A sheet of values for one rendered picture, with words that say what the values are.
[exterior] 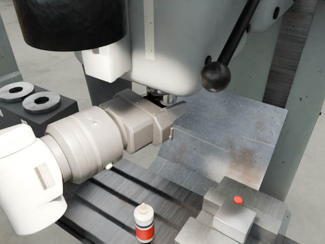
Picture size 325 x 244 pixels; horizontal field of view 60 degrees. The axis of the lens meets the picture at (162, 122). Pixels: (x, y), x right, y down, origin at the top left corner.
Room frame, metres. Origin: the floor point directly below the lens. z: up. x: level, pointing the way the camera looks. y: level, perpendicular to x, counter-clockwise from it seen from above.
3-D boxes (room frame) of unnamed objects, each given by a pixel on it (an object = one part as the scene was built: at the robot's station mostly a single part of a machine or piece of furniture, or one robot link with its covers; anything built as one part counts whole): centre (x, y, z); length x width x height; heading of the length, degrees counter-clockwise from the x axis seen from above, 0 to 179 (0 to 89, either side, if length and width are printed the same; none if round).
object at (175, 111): (0.37, -0.02, 1.23); 0.06 x 0.02 x 0.03; 133
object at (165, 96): (0.39, 0.00, 1.26); 0.05 x 0.05 x 0.01
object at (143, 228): (0.35, 0.04, 0.97); 0.04 x 0.04 x 0.11
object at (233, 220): (0.31, -0.13, 1.03); 0.06 x 0.05 x 0.06; 56
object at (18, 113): (0.62, 0.34, 1.02); 0.22 x 0.12 x 0.20; 59
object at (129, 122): (0.33, 0.07, 1.23); 0.13 x 0.12 x 0.10; 43
